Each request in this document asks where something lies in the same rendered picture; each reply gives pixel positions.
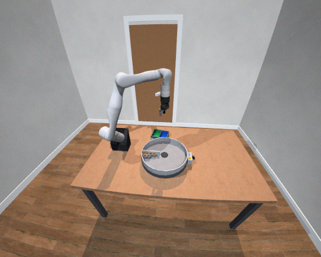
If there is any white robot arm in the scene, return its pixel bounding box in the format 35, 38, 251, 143
99, 69, 172, 142

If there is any green and blue divided bin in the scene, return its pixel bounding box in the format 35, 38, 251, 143
151, 129, 169, 140

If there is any grey round turntable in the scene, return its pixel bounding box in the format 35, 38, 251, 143
141, 138, 195, 178

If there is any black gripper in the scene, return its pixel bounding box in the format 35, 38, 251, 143
155, 90, 170, 116

